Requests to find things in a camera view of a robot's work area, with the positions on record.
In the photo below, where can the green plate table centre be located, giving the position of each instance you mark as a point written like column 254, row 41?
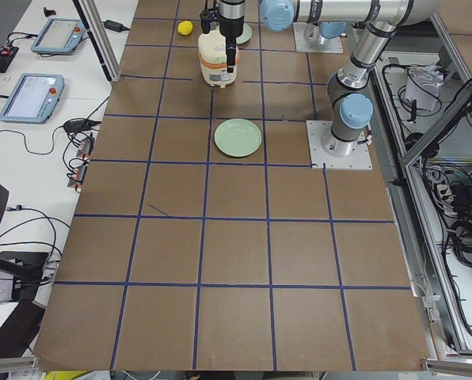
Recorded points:
column 238, row 138

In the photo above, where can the cream and orange rice cooker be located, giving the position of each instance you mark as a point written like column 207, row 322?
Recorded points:
column 212, row 55

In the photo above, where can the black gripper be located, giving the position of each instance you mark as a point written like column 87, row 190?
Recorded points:
column 230, row 21

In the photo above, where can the upper blue teach pendant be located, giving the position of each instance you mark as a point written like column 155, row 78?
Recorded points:
column 59, row 37

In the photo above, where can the black power adapter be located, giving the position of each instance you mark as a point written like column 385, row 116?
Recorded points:
column 115, row 26

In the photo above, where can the crumpled white paper bag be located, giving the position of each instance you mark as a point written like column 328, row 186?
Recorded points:
column 423, row 86

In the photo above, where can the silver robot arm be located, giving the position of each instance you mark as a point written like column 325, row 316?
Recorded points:
column 382, row 19
column 283, row 50

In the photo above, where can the lower blue teach pendant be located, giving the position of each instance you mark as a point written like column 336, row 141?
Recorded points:
column 33, row 99

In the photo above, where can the blue teach pendant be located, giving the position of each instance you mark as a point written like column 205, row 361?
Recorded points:
column 59, row 37
column 33, row 99

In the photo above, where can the yellow lemon toy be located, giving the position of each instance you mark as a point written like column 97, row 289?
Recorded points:
column 185, row 28

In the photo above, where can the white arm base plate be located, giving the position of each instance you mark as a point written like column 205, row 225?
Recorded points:
column 322, row 38
column 327, row 152

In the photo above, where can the grey power strip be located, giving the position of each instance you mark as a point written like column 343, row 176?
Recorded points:
column 78, row 165

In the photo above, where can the aluminium frame post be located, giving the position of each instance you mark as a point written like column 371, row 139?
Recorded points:
column 91, row 19

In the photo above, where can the black camera tripod stand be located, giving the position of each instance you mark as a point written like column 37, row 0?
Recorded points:
column 21, row 273

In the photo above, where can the green plate near cooker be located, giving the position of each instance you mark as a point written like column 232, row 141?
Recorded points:
column 246, row 35

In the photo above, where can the black power brick left table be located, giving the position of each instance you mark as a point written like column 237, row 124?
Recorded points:
column 79, row 125

